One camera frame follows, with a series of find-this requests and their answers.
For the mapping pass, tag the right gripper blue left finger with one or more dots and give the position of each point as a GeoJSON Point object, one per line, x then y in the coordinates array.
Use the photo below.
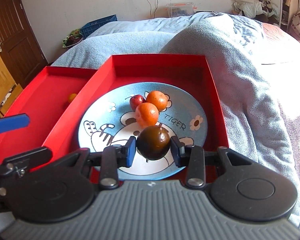
{"type": "Point", "coordinates": [110, 159]}

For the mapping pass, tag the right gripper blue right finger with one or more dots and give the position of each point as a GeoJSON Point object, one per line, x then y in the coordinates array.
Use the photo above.
{"type": "Point", "coordinates": [194, 158]}

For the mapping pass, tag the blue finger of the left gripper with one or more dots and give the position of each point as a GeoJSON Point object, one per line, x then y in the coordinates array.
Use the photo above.
{"type": "Point", "coordinates": [13, 122]}

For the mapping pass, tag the dark brown tomato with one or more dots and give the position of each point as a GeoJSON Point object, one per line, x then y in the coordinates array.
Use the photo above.
{"type": "Point", "coordinates": [153, 143]}

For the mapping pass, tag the small yellow orange fruit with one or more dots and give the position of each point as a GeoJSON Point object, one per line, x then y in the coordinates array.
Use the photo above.
{"type": "Point", "coordinates": [71, 97]}

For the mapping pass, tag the light wooden wardrobe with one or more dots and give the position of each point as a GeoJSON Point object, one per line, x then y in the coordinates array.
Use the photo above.
{"type": "Point", "coordinates": [9, 89]}

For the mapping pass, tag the blue cartoon tiger plate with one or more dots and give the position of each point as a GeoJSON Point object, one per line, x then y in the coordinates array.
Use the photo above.
{"type": "Point", "coordinates": [142, 129]}

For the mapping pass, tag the red box left tray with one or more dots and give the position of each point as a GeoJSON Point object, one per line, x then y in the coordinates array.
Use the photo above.
{"type": "Point", "coordinates": [44, 100]}

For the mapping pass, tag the red box tray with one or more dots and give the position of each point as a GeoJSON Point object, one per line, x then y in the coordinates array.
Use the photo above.
{"type": "Point", "coordinates": [44, 100]}
{"type": "Point", "coordinates": [187, 72]}

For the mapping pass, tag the orange tangerine front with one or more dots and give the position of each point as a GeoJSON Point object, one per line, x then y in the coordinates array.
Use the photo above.
{"type": "Point", "coordinates": [146, 114]}

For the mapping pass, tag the orange tangerine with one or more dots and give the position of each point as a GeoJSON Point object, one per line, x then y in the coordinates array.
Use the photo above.
{"type": "Point", "coordinates": [146, 114]}
{"type": "Point", "coordinates": [158, 99]}

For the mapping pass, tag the small red cherry apple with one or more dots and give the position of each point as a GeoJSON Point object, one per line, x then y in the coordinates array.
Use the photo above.
{"type": "Point", "coordinates": [135, 100]}

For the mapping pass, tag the orange tangerine back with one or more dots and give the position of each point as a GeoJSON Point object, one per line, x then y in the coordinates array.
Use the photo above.
{"type": "Point", "coordinates": [158, 99]}

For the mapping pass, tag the red box right tray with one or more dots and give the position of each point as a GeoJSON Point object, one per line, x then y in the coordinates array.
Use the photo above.
{"type": "Point", "coordinates": [187, 72]}

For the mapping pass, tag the dark brown wooden door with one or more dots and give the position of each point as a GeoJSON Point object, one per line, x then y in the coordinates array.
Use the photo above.
{"type": "Point", "coordinates": [19, 48]}

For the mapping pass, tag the light blue blanket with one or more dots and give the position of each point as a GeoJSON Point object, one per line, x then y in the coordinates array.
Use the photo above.
{"type": "Point", "coordinates": [255, 67]}

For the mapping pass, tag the white laundry basket with clothes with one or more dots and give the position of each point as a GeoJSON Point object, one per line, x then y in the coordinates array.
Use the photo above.
{"type": "Point", "coordinates": [72, 39]}

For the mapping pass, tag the blue plastic crate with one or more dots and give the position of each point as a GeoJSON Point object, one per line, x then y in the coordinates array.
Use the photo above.
{"type": "Point", "coordinates": [92, 26]}

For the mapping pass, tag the clear plastic storage box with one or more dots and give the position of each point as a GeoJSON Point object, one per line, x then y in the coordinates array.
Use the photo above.
{"type": "Point", "coordinates": [180, 9]}

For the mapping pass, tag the pile of clothes and bags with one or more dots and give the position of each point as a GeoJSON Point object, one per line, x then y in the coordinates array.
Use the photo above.
{"type": "Point", "coordinates": [260, 10]}

